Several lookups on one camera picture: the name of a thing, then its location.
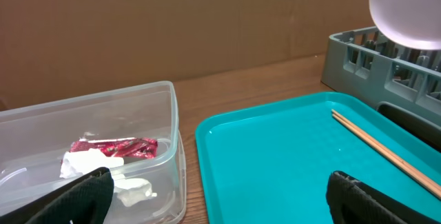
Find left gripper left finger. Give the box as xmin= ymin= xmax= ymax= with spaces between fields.
xmin=1 ymin=167 xmax=114 ymax=224

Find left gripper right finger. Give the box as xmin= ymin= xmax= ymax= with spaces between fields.
xmin=326 ymin=171 xmax=440 ymax=224

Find white napkin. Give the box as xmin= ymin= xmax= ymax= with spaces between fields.
xmin=60 ymin=148 xmax=158 ymax=207

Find red snack wrapper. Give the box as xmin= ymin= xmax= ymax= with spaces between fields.
xmin=70 ymin=137 xmax=158 ymax=159

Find large white plate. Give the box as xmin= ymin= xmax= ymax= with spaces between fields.
xmin=369 ymin=0 xmax=440 ymax=50

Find grey dishwasher rack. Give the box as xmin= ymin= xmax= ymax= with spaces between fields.
xmin=321 ymin=27 xmax=440 ymax=150

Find right wooden chopstick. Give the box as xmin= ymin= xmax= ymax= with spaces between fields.
xmin=331 ymin=109 xmax=441 ymax=194

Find wooden chopstick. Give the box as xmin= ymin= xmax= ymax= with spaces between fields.
xmin=331 ymin=109 xmax=441 ymax=194
xmin=332 ymin=110 xmax=440 ymax=199

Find clear plastic bin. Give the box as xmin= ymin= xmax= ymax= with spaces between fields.
xmin=1 ymin=81 xmax=187 ymax=223

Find left wooden chopstick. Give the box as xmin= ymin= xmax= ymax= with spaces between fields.
xmin=332 ymin=110 xmax=440 ymax=199

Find teal serving tray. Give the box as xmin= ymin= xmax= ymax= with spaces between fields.
xmin=195 ymin=92 xmax=440 ymax=223

